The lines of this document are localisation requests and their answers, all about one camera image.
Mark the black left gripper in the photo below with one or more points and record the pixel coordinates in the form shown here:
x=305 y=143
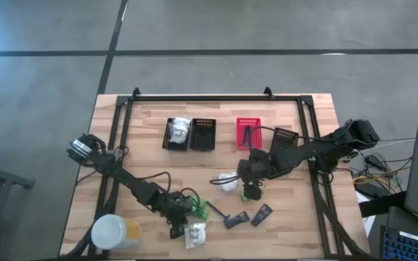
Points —
x=174 y=210

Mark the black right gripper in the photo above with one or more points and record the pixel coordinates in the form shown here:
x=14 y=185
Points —
x=252 y=168

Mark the green Pert shampoo bottle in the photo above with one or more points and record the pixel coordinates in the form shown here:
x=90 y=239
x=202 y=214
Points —
x=195 y=202
x=244 y=198
x=202 y=215

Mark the dark blue shave butter tube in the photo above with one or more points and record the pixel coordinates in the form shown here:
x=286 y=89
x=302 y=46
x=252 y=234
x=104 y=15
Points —
x=261 y=215
x=236 y=220

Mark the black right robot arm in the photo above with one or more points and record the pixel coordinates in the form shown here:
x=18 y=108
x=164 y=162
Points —
x=314 y=148

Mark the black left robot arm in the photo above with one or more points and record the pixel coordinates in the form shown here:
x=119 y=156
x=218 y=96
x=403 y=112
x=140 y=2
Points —
x=129 y=181

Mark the small clear bag white items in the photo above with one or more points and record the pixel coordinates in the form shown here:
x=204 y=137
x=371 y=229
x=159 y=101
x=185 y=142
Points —
x=195 y=235

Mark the clear bag of white cotton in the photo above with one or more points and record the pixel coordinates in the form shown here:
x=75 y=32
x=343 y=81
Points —
x=180 y=132
x=227 y=183

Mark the blue disposable razor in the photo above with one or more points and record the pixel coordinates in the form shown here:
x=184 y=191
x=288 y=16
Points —
x=216 y=209
x=247 y=136

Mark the black plastic basket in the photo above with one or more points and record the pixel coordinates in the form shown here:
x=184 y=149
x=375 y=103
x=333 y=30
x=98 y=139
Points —
x=202 y=137
x=285 y=137
x=167 y=143

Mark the white and yellow cylinder container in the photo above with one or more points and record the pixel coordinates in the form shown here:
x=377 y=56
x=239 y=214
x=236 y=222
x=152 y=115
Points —
x=112 y=232

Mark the red plastic basket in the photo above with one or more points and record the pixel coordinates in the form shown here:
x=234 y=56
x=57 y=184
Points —
x=241 y=127

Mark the black power adapter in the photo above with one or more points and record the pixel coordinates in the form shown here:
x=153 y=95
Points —
x=374 y=161

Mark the blue-lit keyboard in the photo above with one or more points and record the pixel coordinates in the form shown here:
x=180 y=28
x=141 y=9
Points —
x=408 y=248

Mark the black metal stand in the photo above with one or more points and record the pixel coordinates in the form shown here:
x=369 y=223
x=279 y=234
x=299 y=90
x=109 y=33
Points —
x=6 y=177

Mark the black aluminium rig frame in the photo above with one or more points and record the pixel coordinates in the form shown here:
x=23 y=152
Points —
x=212 y=98

